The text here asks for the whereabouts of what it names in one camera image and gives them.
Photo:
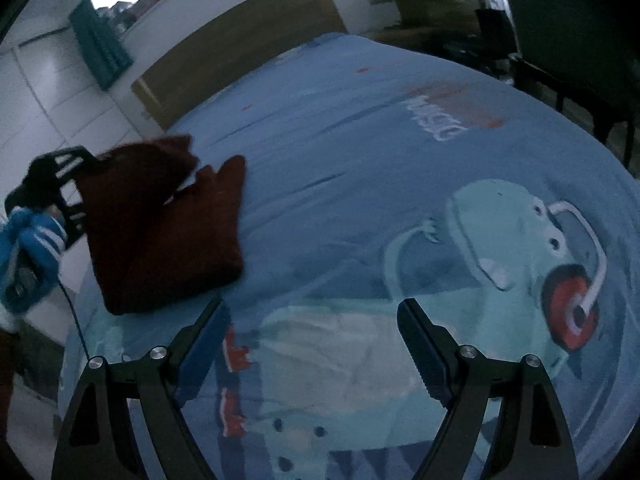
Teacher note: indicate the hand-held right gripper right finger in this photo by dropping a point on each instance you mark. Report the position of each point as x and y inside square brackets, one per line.
[425, 355]

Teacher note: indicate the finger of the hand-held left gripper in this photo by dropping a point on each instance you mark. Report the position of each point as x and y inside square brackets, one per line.
[67, 200]

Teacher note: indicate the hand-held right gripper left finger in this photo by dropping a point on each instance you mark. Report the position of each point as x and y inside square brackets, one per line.
[207, 350]

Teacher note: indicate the dark red knit sweater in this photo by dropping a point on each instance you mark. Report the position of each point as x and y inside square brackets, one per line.
[150, 240]

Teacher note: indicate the person's left forearm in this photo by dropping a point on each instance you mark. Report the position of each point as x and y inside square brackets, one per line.
[35, 245]

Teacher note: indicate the teal curtain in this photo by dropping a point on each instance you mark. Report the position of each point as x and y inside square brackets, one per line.
[100, 45]

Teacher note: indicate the blue cartoon printed bed sheet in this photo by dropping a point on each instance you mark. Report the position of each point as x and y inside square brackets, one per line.
[350, 170]

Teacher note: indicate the wooden headboard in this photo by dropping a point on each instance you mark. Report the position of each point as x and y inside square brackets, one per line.
[235, 45]

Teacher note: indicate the dark chair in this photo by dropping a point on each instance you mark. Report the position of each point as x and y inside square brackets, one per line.
[570, 35]

